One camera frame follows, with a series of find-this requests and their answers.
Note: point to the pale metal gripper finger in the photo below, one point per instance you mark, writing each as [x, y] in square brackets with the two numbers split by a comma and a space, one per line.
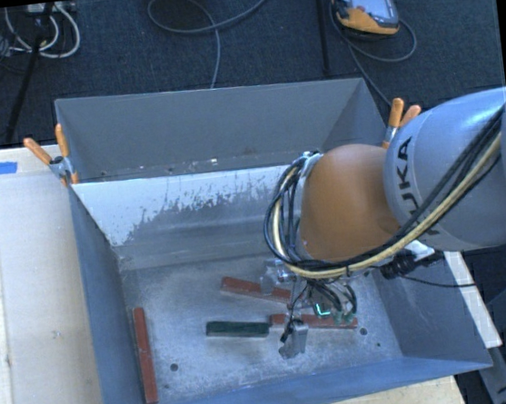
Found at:
[286, 351]
[300, 337]

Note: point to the red-brown flat block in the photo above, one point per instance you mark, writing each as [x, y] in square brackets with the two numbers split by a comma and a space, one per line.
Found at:
[241, 285]
[277, 319]
[145, 356]

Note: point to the dark green flat block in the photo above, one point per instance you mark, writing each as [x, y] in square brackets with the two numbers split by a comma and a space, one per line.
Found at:
[236, 329]

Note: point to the grey metal bin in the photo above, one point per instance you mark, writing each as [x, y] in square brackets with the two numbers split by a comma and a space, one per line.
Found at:
[219, 374]

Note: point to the pale flat board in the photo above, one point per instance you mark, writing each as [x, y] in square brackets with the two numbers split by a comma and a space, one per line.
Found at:
[44, 290]

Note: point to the black cylinder on white bracket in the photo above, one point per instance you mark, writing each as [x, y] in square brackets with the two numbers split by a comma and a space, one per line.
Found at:
[397, 265]

